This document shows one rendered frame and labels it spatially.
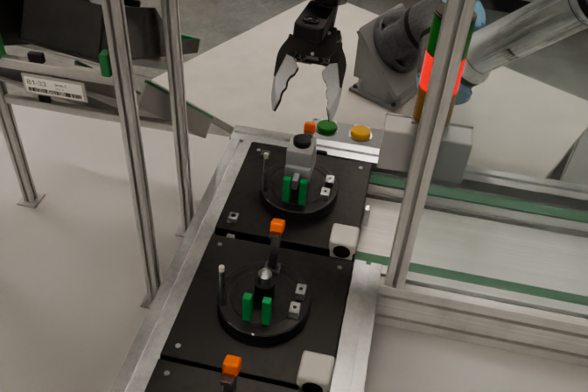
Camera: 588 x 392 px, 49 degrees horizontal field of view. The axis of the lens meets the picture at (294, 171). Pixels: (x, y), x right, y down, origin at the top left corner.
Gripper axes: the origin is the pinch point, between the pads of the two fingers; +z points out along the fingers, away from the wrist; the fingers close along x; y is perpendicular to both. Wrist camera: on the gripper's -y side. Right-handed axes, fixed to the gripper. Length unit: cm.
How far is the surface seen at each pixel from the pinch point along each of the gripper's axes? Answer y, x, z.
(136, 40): -15.6, 23.0, -4.2
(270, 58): 67, 19, -17
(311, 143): 5.1, -1.9, 4.8
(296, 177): 4.5, -0.6, 10.9
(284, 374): -15.1, -6.4, 37.3
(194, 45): 2.0, 20.1, -7.6
